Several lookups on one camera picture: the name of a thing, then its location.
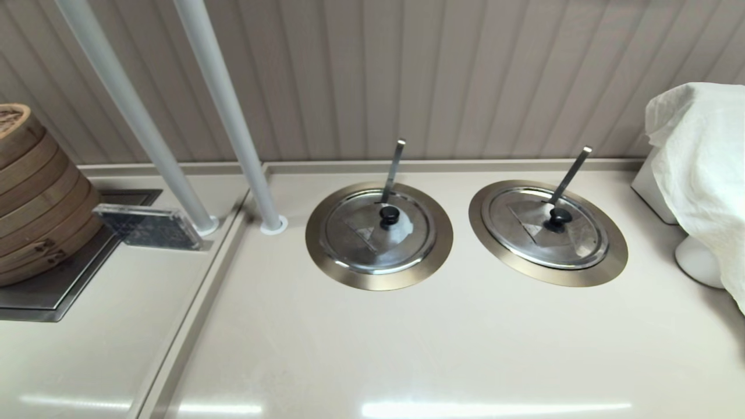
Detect white metal pole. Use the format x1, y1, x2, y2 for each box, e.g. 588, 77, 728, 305
55, 0, 221, 237
173, 0, 289, 236

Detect brass counter ring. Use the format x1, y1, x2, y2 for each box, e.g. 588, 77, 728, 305
304, 181, 454, 292
469, 180, 629, 287

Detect white cloth cover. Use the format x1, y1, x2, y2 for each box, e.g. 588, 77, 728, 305
643, 82, 745, 318

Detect steel lid with black knob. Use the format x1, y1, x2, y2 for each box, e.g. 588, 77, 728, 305
482, 186, 610, 271
319, 189, 436, 275

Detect white appliance body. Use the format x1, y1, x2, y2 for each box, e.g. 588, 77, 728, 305
630, 145, 679, 226

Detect stacked bamboo steamer baskets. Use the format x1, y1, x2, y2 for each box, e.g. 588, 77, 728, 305
0, 104, 104, 287

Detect white round appliance foot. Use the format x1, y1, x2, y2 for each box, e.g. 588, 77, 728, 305
674, 235, 725, 290

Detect clear acrylic sign block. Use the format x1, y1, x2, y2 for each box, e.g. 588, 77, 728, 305
93, 204, 213, 252

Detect recessed steel steamer tray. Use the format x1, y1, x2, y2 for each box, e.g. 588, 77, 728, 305
0, 189, 164, 324

